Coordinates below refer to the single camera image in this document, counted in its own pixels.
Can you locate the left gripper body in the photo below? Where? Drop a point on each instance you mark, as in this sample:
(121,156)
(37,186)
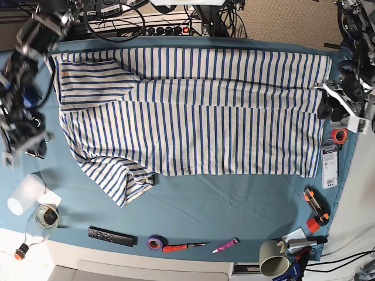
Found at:
(350,94)

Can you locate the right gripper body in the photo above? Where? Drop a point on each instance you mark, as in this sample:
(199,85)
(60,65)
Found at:
(25,133)

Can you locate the blue white striped T-shirt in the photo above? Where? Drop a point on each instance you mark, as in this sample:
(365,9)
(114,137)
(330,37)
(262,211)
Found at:
(129,114)

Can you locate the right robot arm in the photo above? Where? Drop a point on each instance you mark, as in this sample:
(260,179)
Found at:
(37,39)

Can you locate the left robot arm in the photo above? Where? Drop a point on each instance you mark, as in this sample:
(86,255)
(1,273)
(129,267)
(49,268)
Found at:
(357,32)

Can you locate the hex key with brass sleeve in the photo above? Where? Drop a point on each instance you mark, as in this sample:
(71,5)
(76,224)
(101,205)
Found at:
(34,154)

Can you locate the blue block with black knob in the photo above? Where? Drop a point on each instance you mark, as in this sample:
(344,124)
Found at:
(30,97)

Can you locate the orange tape roll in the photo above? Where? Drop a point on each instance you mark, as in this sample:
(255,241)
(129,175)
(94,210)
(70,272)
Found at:
(339,135)

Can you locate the clear packaged tool box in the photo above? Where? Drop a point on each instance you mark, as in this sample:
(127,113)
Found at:
(329,159)

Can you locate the white plastic cup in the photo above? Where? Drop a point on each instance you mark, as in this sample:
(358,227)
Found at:
(26,194)

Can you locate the teal table cloth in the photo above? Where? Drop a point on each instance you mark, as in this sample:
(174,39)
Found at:
(188,208)

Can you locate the white paper card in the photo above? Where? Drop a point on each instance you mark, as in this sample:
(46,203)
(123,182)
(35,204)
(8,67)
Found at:
(50,198)

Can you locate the clear glass bottle orange cap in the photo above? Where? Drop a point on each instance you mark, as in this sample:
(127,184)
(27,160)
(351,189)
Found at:
(39,227)

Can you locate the orange black utility knife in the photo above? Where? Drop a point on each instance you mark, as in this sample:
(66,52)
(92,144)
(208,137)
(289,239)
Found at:
(319,208)

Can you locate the black remote control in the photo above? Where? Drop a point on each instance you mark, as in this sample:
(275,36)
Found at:
(112,236)

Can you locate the black marker pen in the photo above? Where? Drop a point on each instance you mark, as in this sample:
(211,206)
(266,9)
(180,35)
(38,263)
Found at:
(308,243)

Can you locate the white folded paper note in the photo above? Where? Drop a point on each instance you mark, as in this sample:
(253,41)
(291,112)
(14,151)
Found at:
(295,236)

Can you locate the pink tube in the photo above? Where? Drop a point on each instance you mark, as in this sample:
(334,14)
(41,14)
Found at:
(227,245)

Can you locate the grey ceramic mug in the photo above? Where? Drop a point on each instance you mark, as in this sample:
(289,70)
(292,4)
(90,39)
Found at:
(273,260)

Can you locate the blue clamp at bottom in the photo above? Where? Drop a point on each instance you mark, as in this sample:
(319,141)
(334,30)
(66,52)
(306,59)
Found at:
(297,268)

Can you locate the black power strip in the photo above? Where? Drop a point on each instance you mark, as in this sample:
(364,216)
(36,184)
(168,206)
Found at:
(167,31)

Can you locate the purple tape roll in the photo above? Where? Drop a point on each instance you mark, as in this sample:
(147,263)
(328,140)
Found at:
(156,242)

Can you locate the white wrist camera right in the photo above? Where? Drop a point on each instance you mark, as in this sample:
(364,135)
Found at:
(10,159)

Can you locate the orange handle screwdriver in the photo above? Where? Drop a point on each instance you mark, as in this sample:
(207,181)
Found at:
(173,248)

